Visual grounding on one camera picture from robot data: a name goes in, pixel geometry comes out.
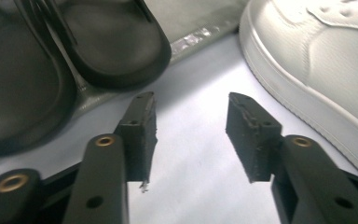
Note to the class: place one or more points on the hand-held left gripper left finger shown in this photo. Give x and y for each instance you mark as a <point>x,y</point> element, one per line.
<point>138,146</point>

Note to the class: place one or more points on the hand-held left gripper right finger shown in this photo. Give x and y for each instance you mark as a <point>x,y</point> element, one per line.
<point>251,146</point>

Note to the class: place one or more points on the white sneaker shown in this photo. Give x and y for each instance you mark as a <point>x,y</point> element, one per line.
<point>323,62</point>

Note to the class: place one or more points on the white foam mat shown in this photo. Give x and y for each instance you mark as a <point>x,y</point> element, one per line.
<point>192,140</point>

